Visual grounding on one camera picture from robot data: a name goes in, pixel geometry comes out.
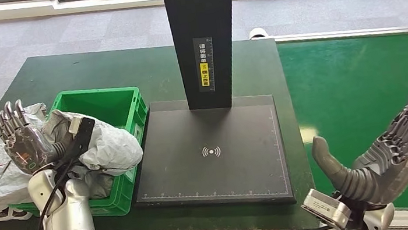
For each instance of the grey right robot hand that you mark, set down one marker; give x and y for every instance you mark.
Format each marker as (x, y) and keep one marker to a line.
(389, 169)

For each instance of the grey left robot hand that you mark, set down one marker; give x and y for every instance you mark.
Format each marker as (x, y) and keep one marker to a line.
(27, 147)

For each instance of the grey poly parcel red stain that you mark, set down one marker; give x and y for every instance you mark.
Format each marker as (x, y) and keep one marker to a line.
(100, 185)

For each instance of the grey poly parcel brown stain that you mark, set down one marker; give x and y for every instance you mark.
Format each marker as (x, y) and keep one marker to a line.
(114, 148)

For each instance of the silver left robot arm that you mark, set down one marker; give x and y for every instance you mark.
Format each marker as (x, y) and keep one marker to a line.
(71, 223)

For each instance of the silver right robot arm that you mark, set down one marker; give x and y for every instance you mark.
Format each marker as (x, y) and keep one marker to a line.
(376, 221)

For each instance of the green conveyor belt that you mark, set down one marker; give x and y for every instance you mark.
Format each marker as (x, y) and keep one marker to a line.
(359, 79)

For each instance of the black inbound scanner machine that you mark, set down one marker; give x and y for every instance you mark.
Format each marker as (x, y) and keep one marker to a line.
(209, 129)

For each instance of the dark green table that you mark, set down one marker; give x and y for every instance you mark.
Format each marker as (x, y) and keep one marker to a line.
(66, 74)

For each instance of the green plastic crate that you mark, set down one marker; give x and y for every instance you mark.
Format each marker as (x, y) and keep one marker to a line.
(109, 106)

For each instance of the black yellow label sticker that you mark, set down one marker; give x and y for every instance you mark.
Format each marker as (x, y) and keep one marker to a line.
(205, 63)

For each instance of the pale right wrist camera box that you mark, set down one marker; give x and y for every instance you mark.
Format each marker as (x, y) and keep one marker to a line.
(326, 210)

